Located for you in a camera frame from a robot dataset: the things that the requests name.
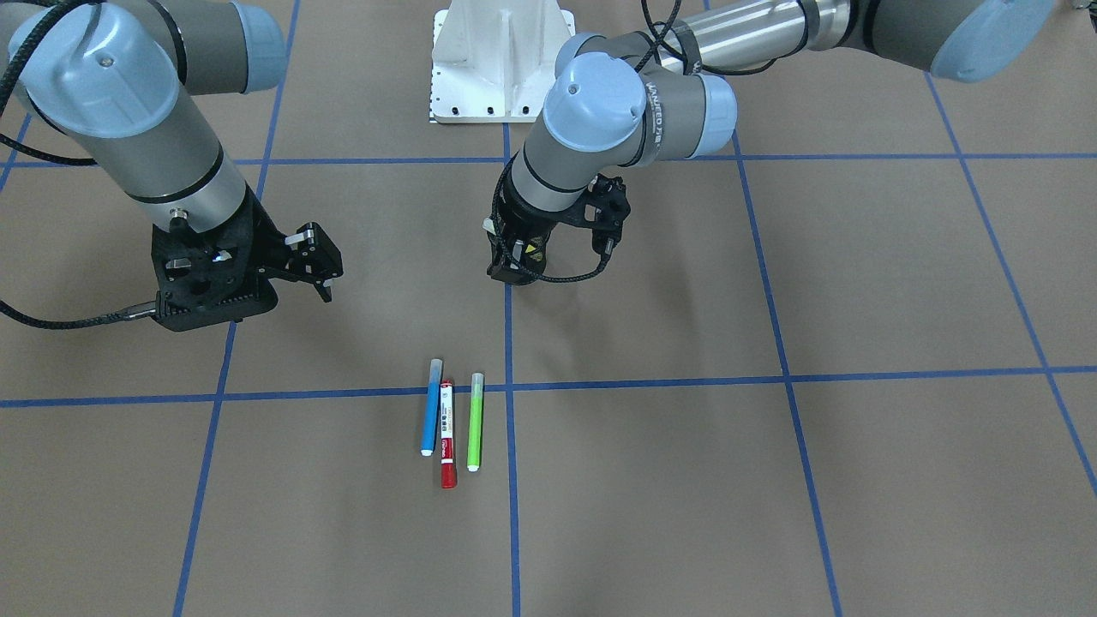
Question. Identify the green highlighter pen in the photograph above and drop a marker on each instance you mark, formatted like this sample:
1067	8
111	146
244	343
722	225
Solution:
474	450

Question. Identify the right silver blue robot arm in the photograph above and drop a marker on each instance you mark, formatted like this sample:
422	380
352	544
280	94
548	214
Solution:
120	79

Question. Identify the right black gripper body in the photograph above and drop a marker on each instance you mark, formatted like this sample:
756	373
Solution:
265	237

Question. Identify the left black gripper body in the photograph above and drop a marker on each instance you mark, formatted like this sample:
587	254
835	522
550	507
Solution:
524	224

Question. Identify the blue highlighter pen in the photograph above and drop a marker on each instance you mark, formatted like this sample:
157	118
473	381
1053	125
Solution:
432	407

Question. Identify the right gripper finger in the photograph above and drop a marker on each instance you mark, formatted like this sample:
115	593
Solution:
315	259

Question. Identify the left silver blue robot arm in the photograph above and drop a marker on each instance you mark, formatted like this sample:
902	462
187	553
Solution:
663	93

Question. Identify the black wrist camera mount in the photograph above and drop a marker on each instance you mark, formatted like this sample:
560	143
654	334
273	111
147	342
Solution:
603	208

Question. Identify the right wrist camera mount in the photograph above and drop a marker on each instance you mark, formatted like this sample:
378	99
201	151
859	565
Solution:
182	260

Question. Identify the red capped marker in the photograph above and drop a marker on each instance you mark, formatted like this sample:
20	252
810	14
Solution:
448	477

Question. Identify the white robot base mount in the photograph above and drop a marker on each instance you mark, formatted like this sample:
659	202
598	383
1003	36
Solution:
493	61

